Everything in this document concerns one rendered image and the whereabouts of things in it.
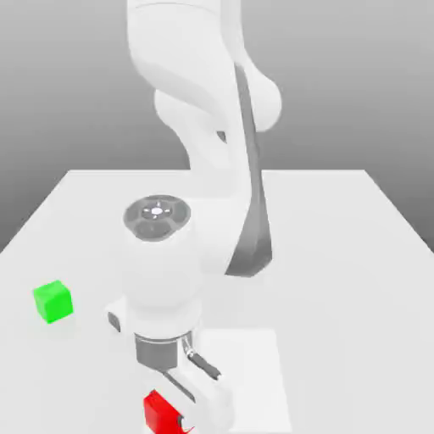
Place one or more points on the small green cube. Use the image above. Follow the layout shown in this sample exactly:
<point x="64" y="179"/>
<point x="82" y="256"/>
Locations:
<point x="53" y="301"/>

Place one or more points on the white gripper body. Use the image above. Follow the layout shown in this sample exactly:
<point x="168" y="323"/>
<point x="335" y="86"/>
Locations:
<point x="210" y="403"/>

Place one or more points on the small red cube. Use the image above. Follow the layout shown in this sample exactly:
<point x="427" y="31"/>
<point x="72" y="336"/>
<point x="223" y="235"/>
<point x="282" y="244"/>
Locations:
<point x="159" y="413"/>

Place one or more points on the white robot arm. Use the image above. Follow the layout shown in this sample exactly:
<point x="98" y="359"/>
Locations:
<point x="190" y="101"/>

